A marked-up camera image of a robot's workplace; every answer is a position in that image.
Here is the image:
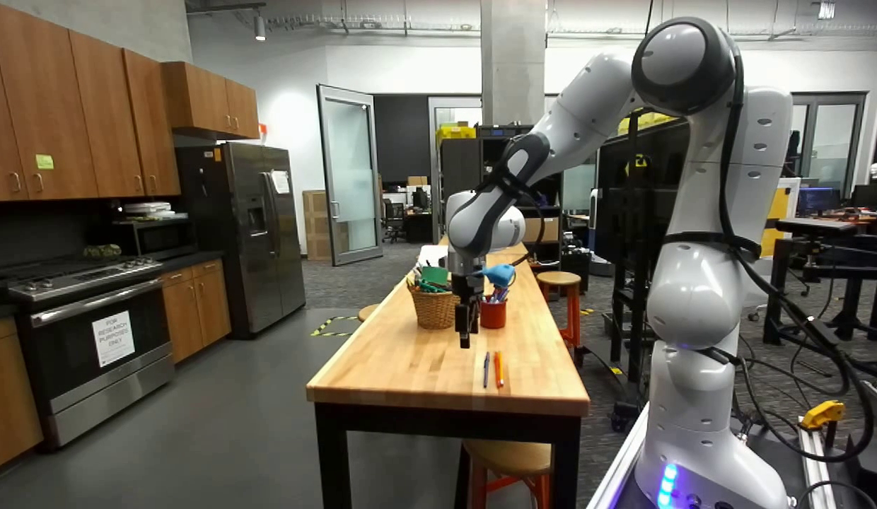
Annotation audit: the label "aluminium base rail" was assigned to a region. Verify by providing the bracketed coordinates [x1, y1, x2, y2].
[586, 403, 654, 509]

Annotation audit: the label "long wooden wall cabinets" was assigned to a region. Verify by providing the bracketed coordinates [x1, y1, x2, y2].
[0, 0, 180, 207]

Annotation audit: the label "stainless steel oven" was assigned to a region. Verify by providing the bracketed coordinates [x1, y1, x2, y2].
[0, 251, 177, 450]

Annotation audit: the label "short wooden wall cabinet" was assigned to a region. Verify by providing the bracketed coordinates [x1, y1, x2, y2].
[160, 58, 262, 140]

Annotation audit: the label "cardboard boxes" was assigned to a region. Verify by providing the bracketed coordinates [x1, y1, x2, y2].
[301, 187, 333, 266]

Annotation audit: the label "yellow clamp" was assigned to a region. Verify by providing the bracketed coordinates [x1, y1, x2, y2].
[798, 398, 847, 433]

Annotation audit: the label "wooden base cabinet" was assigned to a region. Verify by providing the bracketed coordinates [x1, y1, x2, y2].
[0, 314, 45, 478]
[159, 258, 234, 364]

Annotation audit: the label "black equipment rack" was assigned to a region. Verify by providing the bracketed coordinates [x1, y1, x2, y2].
[596, 122, 690, 276]

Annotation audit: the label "white oven notice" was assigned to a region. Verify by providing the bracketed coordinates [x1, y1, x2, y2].
[89, 307, 139, 369]

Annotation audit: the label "green packets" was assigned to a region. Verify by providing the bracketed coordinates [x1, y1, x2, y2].
[410, 262, 456, 294]

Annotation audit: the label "glass door grey frame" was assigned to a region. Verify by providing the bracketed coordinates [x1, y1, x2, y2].
[313, 82, 383, 268]

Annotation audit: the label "grey concrete column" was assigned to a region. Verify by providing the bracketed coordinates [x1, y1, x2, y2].
[477, 0, 550, 129]

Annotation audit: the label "brown wicker basket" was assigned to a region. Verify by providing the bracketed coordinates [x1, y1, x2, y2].
[405, 279, 460, 330]

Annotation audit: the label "red mug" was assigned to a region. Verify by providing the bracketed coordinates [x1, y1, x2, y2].
[477, 294, 508, 330]

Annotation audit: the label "black workbench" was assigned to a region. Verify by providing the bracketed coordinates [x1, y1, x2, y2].
[761, 208, 877, 348]

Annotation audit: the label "stainless steel fridge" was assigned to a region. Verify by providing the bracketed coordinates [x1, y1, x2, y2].
[176, 138, 307, 338]

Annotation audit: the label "stainless microwave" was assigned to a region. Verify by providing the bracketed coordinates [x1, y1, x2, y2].
[109, 211, 193, 258]

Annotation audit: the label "wooden table black legs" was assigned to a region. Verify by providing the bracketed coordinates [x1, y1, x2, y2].
[304, 241, 590, 509]

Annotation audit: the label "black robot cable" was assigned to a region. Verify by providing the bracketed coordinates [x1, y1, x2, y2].
[717, 228, 877, 466]

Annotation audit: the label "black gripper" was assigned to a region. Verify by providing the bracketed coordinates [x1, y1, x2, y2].
[453, 270, 485, 350]

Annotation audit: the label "round wooden stool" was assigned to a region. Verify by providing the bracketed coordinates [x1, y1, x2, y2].
[460, 437, 556, 509]
[535, 268, 586, 364]

